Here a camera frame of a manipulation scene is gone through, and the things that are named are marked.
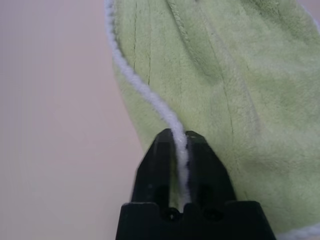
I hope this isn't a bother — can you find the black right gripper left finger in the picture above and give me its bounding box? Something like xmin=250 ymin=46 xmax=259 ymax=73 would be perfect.
xmin=131 ymin=128 xmax=177 ymax=210

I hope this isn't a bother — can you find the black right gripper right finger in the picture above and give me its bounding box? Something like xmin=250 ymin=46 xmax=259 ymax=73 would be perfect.
xmin=185 ymin=130 xmax=237 ymax=213

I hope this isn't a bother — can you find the green towel with white trim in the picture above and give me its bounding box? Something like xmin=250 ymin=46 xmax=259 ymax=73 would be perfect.
xmin=103 ymin=0 xmax=320 ymax=240

